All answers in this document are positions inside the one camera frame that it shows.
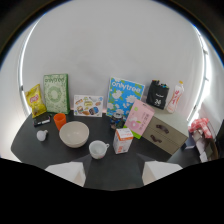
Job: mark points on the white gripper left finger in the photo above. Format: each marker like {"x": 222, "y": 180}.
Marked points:
{"x": 68, "y": 170}

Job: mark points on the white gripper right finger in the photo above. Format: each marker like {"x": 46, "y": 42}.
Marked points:
{"x": 160, "y": 169}

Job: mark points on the beige bowl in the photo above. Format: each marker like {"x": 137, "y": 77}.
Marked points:
{"x": 74, "y": 134}

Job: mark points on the white mug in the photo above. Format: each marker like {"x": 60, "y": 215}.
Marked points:
{"x": 98, "y": 149}

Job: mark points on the grey drawer cabinet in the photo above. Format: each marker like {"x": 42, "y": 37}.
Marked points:
{"x": 166, "y": 130}

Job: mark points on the white light bulb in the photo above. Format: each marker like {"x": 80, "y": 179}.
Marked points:
{"x": 42, "y": 135}

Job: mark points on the white orange carton box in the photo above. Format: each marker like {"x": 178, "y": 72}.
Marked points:
{"x": 122, "y": 141}

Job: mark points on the cardboard box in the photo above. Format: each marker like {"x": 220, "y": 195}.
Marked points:
{"x": 204, "y": 145}

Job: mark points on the orange cup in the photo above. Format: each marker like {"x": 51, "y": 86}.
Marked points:
{"x": 60, "y": 120}

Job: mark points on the pink box with flowers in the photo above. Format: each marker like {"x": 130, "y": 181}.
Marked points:
{"x": 139, "y": 119}

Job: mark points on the small black box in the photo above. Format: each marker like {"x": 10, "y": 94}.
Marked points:
{"x": 41, "y": 119}

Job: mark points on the red white packet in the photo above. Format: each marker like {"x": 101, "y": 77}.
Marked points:
{"x": 201, "y": 127}

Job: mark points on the dark drink can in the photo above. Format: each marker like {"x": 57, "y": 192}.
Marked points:
{"x": 116, "y": 120}

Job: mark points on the white food picture card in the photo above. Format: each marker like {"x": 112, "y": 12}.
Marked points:
{"x": 88, "y": 105}

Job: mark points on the black marker set box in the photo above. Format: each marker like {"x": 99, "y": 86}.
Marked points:
{"x": 157, "y": 94}

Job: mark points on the green onlytree bag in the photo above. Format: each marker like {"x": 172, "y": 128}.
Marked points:
{"x": 56, "y": 94}

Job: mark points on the yellow snack bag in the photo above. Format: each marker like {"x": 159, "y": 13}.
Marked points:
{"x": 35, "y": 100}

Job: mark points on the blue onlytree bag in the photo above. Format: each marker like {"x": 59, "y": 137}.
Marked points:
{"x": 124, "y": 96}

